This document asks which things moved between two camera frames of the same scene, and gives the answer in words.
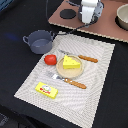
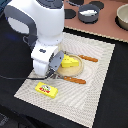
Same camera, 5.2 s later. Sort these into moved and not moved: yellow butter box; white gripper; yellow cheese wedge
Moved: white gripper
Not moved: yellow cheese wedge; yellow butter box
